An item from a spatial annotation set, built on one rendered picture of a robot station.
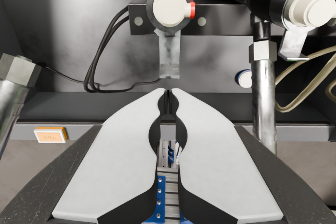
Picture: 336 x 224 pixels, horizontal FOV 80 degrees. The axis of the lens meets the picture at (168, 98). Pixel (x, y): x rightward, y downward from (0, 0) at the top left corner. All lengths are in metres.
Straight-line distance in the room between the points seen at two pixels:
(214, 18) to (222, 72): 0.21
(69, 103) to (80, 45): 0.13
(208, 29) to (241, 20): 0.04
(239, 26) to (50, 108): 0.39
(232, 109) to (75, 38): 0.35
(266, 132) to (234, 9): 0.16
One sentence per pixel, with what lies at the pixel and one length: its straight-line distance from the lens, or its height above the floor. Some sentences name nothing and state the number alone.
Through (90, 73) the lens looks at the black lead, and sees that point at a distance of 0.26.
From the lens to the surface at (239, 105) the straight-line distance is 0.46.
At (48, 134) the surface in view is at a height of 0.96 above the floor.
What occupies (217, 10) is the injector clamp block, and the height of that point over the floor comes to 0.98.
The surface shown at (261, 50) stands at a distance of 0.19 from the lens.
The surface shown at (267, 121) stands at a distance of 0.18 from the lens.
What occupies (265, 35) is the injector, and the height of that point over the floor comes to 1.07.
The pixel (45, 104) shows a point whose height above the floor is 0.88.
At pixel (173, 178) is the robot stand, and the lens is 0.85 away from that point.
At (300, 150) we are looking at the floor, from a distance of 2.10.
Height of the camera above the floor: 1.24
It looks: 59 degrees down
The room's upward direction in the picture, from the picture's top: 179 degrees counter-clockwise
